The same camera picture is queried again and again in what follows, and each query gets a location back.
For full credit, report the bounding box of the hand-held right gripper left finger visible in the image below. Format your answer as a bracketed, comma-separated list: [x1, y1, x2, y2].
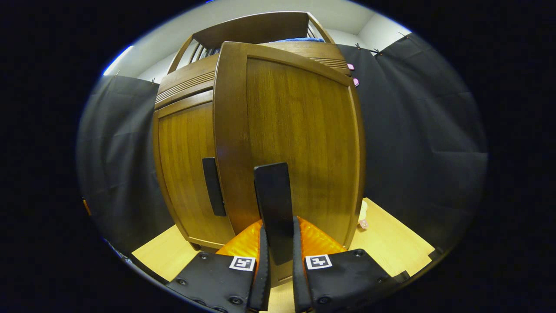
[166, 217, 272, 313]

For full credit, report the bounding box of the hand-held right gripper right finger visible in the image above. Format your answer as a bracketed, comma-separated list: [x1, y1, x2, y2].
[292, 216, 394, 313]

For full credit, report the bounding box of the wooden double-door shoe cabinet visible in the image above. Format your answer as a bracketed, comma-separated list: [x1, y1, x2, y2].
[152, 11, 354, 253]

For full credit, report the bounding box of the yellow plush toy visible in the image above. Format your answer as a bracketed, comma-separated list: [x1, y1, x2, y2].
[357, 199, 369, 230]

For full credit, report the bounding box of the black backdrop cloth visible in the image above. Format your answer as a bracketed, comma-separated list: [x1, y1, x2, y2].
[77, 33, 489, 257]

